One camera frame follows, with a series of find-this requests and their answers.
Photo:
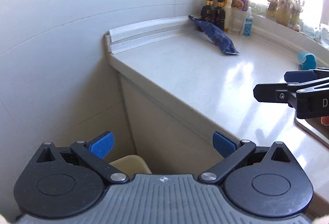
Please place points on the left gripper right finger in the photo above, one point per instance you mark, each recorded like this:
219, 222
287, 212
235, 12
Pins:
224, 144

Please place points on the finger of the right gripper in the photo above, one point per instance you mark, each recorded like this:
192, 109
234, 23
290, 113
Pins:
275, 93
300, 76

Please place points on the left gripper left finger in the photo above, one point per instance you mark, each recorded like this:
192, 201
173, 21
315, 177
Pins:
100, 146

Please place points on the beige trash bin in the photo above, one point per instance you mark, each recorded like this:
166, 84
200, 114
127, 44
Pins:
131, 165

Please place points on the person's right hand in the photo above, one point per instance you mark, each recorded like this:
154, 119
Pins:
325, 120

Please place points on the cyan plastic cup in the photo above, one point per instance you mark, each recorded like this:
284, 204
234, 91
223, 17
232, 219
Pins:
307, 60

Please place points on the garlic sprouts in jar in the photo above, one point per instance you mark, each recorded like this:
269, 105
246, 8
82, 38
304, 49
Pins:
285, 12

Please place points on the small sanitizer spray bottle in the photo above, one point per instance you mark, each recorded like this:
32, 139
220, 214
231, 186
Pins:
248, 23

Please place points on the dark blue snack bag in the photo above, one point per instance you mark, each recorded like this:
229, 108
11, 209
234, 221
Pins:
216, 35

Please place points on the right black sauce bottle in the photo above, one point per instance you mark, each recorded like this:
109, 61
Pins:
220, 14

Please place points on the black sauce bottle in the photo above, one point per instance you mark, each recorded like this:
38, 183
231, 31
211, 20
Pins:
207, 11
220, 14

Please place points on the white bottle yellow cap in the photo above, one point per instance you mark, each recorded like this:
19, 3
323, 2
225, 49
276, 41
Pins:
226, 0

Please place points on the left black sauce bottle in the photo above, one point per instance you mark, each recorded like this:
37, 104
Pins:
207, 11

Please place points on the white backsplash strip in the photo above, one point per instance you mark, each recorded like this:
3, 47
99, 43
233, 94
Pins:
135, 35

